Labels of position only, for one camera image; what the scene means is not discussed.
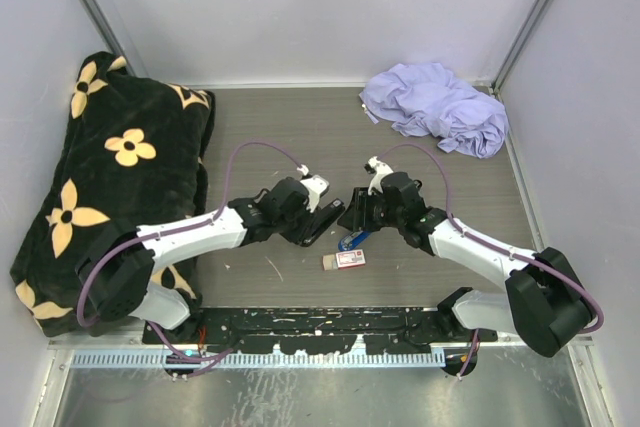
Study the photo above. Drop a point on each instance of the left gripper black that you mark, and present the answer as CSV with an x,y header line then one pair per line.
x,y
293,236

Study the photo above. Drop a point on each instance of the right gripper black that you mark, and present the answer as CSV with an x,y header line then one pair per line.
x,y
356,217

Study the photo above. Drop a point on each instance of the blue stapler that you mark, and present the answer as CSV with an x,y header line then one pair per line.
x,y
352,240

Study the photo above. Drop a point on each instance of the black stapler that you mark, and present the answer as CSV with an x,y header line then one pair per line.
x,y
313,225

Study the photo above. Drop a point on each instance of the red white staple box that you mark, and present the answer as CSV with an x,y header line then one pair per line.
x,y
343,260

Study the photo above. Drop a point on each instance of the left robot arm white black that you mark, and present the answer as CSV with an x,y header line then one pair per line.
x,y
117,270

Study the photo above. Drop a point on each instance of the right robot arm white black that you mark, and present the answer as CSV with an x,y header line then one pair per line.
x,y
542,301

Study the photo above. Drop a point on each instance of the lavender crumpled cloth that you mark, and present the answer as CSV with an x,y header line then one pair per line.
x,y
429,100

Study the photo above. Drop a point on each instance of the black floral blanket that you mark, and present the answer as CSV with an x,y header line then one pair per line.
x,y
133,150

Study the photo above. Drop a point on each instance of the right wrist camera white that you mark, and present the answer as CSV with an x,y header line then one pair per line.
x,y
378,170

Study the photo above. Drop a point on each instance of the white cable duct strip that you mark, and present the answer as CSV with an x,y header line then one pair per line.
x,y
156,358

